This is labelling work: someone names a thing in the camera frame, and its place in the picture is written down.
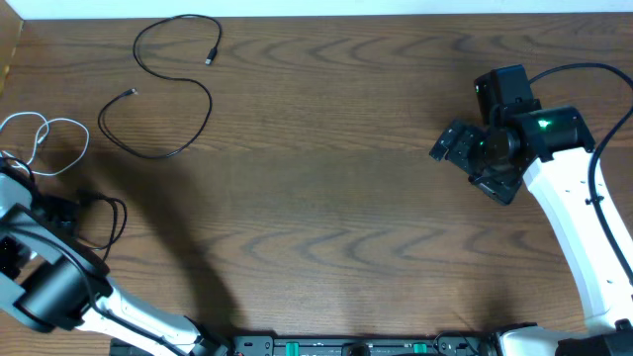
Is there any black usb cable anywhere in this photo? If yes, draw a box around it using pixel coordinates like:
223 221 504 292
76 190 129 262
97 13 223 160

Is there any white usb cable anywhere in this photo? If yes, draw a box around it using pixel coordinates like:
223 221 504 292
0 111 91 178

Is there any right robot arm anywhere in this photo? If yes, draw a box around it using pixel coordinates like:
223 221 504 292
429 65 632 355

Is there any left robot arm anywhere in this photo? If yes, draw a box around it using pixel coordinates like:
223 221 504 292
1 157 234 356

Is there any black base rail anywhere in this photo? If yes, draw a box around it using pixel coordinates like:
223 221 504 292
109 333 500 356

